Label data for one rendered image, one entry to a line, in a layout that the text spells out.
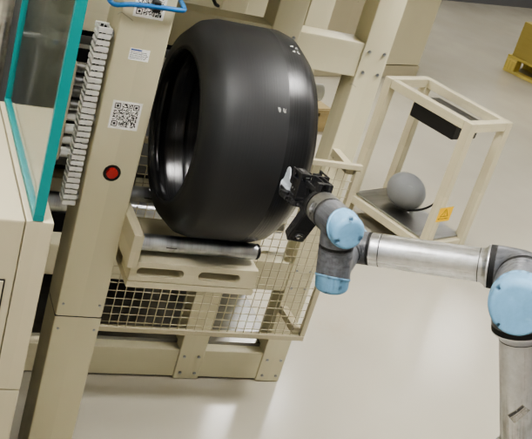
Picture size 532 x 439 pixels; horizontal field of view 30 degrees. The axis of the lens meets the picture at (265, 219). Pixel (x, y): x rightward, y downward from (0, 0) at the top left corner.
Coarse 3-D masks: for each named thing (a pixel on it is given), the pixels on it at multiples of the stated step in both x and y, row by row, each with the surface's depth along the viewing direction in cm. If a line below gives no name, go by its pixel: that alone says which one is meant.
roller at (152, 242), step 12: (144, 240) 257; (156, 240) 259; (168, 240) 260; (180, 240) 261; (192, 240) 263; (204, 240) 264; (216, 240) 266; (168, 252) 261; (180, 252) 262; (192, 252) 263; (204, 252) 264; (216, 252) 265; (228, 252) 267; (240, 252) 268; (252, 252) 269
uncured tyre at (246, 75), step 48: (192, 48) 253; (240, 48) 244; (288, 48) 252; (192, 96) 289; (240, 96) 238; (288, 96) 244; (192, 144) 292; (240, 144) 238; (288, 144) 243; (192, 192) 245; (240, 192) 244; (240, 240) 265
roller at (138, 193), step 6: (138, 186) 283; (144, 186) 284; (132, 192) 281; (138, 192) 282; (144, 192) 283; (150, 192) 283; (132, 198) 282; (138, 198) 282; (144, 198) 283; (150, 198) 283
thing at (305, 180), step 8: (296, 168) 224; (304, 168) 227; (296, 176) 225; (304, 176) 222; (312, 176) 222; (320, 176) 223; (296, 184) 223; (304, 184) 222; (312, 184) 221; (320, 184) 217; (328, 184) 219; (296, 192) 223; (304, 192) 223; (312, 192) 218; (296, 200) 224; (304, 200) 223; (304, 208) 219
